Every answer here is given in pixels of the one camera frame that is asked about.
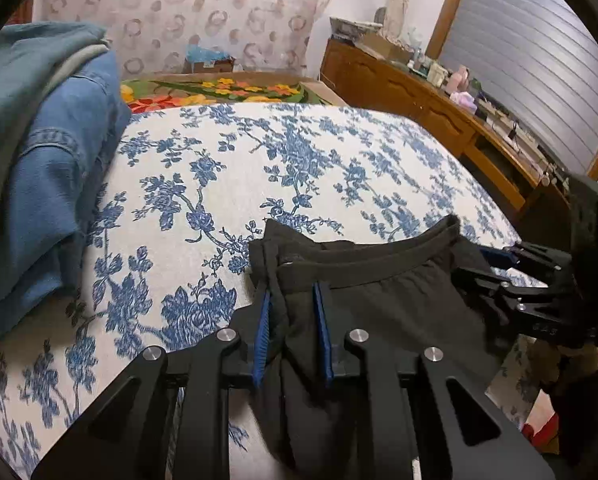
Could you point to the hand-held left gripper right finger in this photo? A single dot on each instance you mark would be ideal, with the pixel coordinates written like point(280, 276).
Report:
point(325, 330)

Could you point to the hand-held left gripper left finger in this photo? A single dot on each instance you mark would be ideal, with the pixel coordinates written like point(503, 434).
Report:
point(263, 330)

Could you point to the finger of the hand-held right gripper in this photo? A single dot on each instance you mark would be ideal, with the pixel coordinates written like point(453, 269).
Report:
point(499, 305)
point(529, 259)

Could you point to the black pants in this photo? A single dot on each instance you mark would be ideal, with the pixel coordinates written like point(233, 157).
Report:
point(389, 300)

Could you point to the person's right hand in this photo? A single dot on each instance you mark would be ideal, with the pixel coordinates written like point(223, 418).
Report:
point(579, 367)

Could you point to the red cloth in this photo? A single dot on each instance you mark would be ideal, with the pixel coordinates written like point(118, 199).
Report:
point(541, 430)

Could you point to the lilac box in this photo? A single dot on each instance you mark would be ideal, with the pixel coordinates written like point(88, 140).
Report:
point(465, 101)

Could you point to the blue floral bed sheet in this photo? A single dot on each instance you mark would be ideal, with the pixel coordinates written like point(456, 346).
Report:
point(279, 160)

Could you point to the pink bottle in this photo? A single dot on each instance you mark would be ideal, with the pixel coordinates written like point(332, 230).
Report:
point(459, 77)

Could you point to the wooden cabinet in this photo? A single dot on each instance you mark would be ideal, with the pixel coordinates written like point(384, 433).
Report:
point(404, 95)

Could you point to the grey window shutter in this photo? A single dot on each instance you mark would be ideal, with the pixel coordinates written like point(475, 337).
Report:
point(539, 50)

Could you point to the yellow flower blanket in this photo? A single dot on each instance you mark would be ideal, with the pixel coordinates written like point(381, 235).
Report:
point(229, 91)

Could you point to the blue denim jeans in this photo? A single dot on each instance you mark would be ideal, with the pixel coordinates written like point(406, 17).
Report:
point(44, 210)

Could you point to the open cardboard box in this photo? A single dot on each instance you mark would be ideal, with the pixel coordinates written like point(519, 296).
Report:
point(384, 45)

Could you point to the small cardboard box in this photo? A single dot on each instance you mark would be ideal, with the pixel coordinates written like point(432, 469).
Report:
point(216, 66)

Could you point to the blue plastic bag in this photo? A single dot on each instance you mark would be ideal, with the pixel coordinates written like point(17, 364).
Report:
point(204, 52)

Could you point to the stack of papers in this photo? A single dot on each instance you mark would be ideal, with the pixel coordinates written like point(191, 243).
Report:
point(351, 27)

